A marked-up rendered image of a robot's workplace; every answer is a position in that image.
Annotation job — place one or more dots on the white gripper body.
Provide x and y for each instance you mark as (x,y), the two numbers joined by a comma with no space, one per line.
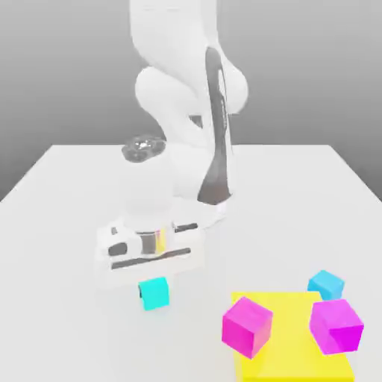
(182,264)

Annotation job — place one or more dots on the small cyan cube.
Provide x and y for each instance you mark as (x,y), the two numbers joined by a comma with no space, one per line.
(155,294)

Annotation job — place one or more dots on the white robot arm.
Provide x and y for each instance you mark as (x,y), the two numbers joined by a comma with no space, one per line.
(179,89)

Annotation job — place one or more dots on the small magenta cube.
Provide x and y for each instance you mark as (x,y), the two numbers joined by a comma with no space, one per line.
(335,325)
(246,326)

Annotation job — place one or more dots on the small blue cube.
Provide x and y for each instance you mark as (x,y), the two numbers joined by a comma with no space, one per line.
(326,285)

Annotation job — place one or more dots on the large yellow box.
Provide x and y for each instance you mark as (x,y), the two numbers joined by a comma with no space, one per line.
(292,343)

